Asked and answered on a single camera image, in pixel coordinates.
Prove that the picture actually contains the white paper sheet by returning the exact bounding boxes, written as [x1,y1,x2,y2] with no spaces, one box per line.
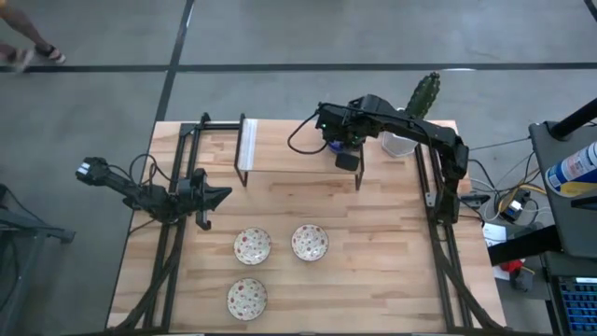
[481,222,508,247]

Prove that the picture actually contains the small black box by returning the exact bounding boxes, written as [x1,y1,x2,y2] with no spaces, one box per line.
[459,192,492,207]

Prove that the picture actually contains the white red floral bowl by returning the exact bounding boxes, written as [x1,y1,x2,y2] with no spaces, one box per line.
[226,277,269,322]
[290,223,330,262]
[232,226,273,267]

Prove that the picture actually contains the white plant pot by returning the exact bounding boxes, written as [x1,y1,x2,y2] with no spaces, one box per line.
[381,107,420,159]

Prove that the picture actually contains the person's leg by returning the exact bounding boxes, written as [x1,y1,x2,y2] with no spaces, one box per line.
[0,4,66,64]

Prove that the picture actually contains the small blue white adapter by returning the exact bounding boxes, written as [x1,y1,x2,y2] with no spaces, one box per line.
[502,199,526,223]

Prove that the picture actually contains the blue white cylindrical canister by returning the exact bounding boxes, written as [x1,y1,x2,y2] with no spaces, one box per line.
[544,141,597,198]

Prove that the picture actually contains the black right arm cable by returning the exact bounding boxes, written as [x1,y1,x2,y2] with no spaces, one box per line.
[286,113,328,156]

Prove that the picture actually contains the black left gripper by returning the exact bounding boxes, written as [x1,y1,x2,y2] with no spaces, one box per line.
[176,167,233,232]

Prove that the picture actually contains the green cactus plant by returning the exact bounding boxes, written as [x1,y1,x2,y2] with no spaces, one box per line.
[404,71,442,120]

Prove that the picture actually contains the black metal rig frame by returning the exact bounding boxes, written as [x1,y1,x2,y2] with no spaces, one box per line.
[105,111,507,336]

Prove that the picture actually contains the black floor stand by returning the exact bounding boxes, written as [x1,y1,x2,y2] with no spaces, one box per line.
[0,183,76,336]

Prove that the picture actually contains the person's foot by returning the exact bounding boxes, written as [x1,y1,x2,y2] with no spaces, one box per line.
[0,43,35,73]

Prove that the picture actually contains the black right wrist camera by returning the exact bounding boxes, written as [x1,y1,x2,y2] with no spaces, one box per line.
[315,103,344,135]

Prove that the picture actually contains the black cart with pole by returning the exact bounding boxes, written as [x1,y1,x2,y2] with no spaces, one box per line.
[528,96,597,260]

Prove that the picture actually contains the keyboard with blue backlight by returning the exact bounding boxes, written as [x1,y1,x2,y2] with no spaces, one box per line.
[557,275,597,333]

